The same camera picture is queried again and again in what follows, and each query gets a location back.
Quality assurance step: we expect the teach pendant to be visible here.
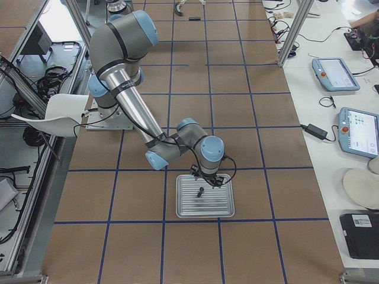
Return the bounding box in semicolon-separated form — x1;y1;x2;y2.
338;107;378;159
311;57;360;92

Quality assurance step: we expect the black power brick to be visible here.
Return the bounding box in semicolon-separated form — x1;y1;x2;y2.
300;124;327;140

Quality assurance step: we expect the white plastic chair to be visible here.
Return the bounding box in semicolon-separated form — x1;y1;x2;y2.
11;93;89;137

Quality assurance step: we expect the upper teach pendant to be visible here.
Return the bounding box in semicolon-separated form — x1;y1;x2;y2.
311;57;360;92

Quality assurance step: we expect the lower teach pendant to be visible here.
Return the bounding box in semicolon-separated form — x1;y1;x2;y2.
338;107;378;159

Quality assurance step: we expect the white curved plastic part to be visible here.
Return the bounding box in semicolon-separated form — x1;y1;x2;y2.
179;0;207;5

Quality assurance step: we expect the beige round plate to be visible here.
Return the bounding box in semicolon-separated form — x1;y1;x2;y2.
343;169;378;210

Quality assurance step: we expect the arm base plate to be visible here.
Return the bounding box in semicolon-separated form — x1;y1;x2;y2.
85;99;133;131

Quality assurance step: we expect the silver ribbed metal tray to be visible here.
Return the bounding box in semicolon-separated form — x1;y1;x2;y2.
176;174;235;218

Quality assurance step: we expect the aluminium frame post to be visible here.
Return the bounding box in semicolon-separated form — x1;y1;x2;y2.
277;0;313;67

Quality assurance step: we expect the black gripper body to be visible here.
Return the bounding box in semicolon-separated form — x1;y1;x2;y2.
190;165;224;187

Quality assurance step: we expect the black laptop case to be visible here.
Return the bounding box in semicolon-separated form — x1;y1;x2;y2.
339;213;378;260

